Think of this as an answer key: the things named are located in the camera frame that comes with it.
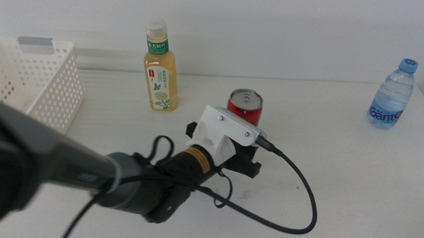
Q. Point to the clear water bottle blue cap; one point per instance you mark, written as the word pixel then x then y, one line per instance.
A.
pixel 389 100

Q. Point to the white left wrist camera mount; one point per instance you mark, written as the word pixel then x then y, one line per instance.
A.
pixel 218 130

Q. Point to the white perforated plastic basket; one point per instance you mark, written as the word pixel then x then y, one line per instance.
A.
pixel 70 48

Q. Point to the yellow tea bottle white cap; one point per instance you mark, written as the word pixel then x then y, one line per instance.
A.
pixel 160 67

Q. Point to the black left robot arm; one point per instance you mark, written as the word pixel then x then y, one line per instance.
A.
pixel 55 156

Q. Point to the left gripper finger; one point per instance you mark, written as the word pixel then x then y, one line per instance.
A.
pixel 192 129
pixel 246 152

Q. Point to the red cola can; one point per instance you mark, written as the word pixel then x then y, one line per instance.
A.
pixel 244 99

